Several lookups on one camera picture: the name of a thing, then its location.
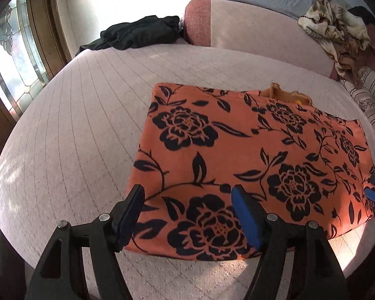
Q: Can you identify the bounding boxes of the black crumpled cloth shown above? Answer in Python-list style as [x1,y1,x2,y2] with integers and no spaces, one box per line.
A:
[75,15,184,58]

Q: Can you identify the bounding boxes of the orange black floral shirt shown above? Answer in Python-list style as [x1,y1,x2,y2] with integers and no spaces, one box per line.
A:
[126,82,375,262]

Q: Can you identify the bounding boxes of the black garment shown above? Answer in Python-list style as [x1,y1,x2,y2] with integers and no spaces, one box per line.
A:
[351,5,375,27]

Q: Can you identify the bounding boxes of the wooden framed stained glass window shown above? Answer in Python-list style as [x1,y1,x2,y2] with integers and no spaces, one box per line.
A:
[0,0,74,163]

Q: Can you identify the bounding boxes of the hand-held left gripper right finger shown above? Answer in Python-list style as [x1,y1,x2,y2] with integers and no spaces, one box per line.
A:
[231,184,347,300]

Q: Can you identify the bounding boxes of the striped floral pillow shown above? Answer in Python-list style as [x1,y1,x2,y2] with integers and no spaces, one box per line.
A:
[339,65,375,118]

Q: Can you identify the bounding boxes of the brown cream patterned blanket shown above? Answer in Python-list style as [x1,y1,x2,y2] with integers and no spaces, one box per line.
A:
[297,0,372,89]

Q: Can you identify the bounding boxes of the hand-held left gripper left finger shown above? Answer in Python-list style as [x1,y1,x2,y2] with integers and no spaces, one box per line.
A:
[25,184,145,300]

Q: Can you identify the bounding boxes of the pink bolster cushion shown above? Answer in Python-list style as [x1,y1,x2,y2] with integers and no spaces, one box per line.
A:
[184,0,337,77]

